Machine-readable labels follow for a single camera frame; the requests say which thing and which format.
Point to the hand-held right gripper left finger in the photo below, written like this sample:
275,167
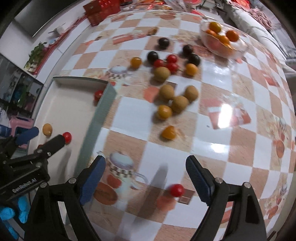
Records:
94,179

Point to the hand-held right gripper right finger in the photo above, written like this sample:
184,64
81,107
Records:
199,182

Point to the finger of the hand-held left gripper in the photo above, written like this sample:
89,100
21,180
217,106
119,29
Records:
27,136
54,143

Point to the red cherry tomato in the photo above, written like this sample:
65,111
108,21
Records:
98,94
172,67
177,190
171,58
67,137
158,63

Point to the white tray with green rim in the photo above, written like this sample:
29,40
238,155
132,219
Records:
69,109

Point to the person's left hand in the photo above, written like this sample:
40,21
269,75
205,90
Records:
7,213

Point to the pink plastic stool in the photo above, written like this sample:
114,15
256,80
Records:
20,123

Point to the orange cherry tomato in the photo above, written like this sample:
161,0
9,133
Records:
135,62
223,40
164,112
211,33
169,132
191,69
232,36
47,129
215,26

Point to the checked printed tablecloth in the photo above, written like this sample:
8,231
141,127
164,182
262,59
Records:
208,148

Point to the dark glass cabinet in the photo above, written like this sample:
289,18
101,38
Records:
18,88

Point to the brown longan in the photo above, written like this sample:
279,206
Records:
191,93
167,92
180,104
161,74

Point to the green potted plant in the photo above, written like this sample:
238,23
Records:
35,53

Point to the small white box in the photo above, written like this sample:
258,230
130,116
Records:
59,29

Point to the dark television screen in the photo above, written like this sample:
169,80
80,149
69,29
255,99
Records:
34,16

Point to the black grape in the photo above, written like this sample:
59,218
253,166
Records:
193,59
187,49
163,42
152,56

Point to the red gift box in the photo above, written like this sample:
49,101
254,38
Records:
95,19
92,8

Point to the clear glass bowl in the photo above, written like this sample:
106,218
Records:
231,49

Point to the white sofa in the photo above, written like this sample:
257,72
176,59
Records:
256,25

